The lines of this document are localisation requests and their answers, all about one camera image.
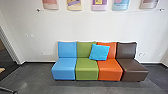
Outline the blue square cushion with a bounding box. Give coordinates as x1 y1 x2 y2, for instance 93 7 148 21
88 43 111 62

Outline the green sofa seat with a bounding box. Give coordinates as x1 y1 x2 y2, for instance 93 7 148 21
75 41 100 82

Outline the blue sofa seat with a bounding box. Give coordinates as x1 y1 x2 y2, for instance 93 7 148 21
51 41 78 81

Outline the orange sofa seat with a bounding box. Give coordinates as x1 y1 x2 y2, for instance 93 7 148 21
96 41 124 82

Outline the brown sofa seat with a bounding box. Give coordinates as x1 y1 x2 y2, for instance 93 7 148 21
116 41 150 83

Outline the white wall power outlet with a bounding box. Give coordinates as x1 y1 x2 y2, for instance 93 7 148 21
42 50 52 56
137 51 147 57

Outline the wall poster yellow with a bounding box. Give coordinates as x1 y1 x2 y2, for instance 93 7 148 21
66 0 83 12

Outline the wall poster purple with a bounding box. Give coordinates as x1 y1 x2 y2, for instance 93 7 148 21
91 0 109 12

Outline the wall poster pink figure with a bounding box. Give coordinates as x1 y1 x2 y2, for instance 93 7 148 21
41 0 60 11

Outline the white wall light switch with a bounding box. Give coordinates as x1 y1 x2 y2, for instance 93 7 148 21
24 32 35 38

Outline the wall poster light blue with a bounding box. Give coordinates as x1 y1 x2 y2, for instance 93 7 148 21
111 0 131 12

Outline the white door frame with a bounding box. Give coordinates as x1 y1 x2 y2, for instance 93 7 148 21
0 25 25 66

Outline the wall poster pale pink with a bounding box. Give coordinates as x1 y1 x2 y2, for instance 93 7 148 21
138 0 160 10

